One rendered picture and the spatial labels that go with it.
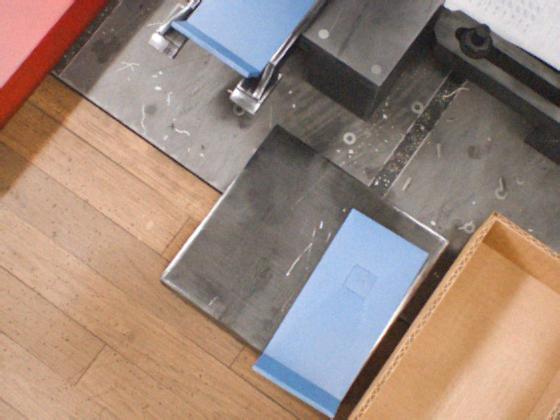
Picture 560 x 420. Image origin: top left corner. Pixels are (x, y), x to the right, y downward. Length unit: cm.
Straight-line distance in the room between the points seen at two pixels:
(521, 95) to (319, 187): 17
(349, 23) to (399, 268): 20
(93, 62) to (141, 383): 27
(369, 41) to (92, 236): 27
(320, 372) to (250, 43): 26
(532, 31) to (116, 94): 35
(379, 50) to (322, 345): 23
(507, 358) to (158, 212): 30
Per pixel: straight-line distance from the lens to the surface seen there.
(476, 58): 87
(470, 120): 93
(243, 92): 82
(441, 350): 87
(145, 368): 86
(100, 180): 90
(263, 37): 84
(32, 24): 95
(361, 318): 85
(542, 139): 91
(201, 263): 85
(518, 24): 92
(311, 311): 84
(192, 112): 91
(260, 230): 86
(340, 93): 89
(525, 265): 89
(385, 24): 85
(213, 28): 84
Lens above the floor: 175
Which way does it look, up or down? 75 degrees down
